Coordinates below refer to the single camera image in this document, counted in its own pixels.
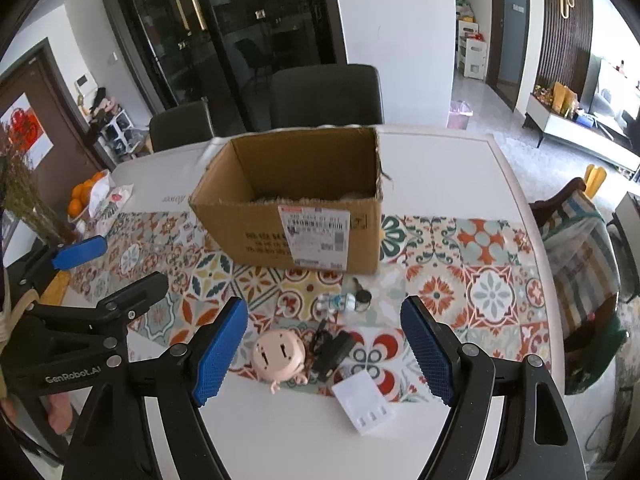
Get white shoe rack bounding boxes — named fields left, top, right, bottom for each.
left=89, top=106, right=148, bottom=164

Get person's left hand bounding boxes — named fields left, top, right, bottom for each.
left=1, top=392, right=74, bottom=434

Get white tv cabinet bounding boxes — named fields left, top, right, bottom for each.
left=523, top=94, right=639, bottom=174

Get patterned tile table runner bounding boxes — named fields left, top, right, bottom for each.
left=72, top=212, right=550, bottom=403

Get dark chair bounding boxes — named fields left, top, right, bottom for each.
left=149, top=100, right=214, bottom=153
left=269, top=64, right=384, bottom=129

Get striped cushion wooden chair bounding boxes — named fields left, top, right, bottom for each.
left=530, top=178, right=628, bottom=396

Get blue white figurine keychain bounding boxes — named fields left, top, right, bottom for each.
left=316, top=278, right=372, bottom=316

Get brown cardboard box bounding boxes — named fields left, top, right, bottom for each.
left=189, top=126, right=383, bottom=275

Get pink trash bin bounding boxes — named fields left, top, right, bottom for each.
left=446, top=100, right=473, bottom=130

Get pink round toy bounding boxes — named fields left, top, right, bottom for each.
left=250, top=330, right=308, bottom=394

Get yellow bunny ear stool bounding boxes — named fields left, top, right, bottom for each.
left=584, top=164, right=608, bottom=198

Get dark chair far left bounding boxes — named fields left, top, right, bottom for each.
left=149, top=100, right=214, bottom=153

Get dark chair near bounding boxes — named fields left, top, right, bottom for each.
left=269, top=64, right=384, bottom=129

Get white battery charger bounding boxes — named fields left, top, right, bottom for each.
left=331, top=370, right=394, bottom=436

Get printed snack bag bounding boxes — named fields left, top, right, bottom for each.
left=88, top=170, right=134, bottom=237

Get dried flower bouquet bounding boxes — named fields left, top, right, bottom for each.
left=1, top=131, right=75, bottom=245

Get oranges in bowl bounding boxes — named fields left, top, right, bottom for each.
left=67, top=170, right=108, bottom=220

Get black car key fob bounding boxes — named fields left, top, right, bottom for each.
left=310, top=320, right=356, bottom=382

